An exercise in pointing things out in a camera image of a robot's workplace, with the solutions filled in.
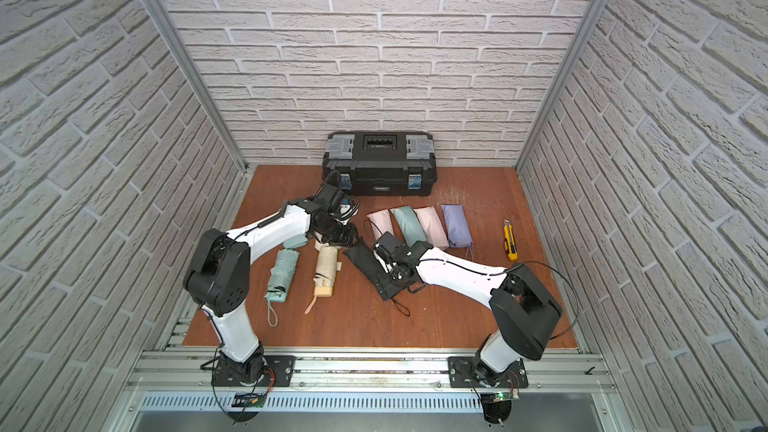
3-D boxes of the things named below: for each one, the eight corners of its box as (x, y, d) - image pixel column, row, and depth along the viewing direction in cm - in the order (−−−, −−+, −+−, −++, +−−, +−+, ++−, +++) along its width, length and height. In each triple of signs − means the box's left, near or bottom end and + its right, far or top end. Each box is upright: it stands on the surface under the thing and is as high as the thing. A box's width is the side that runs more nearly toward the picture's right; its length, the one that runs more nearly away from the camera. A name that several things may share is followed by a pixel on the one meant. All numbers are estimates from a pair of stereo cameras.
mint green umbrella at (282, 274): (268, 302, 86) (263, 297, 83) (281, 254, 96) (277, 248, 93) (288, 302, 86) (285, 297, 83) (299, 254, 96) (296, 248, 93)
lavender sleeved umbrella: (446, 247, 99) (447, 243, 96) (441, 208, 109) (442, 204, 107) (471, 247, 99) (473, 243, 96) (464, 209, 109) (465, 204, 107)
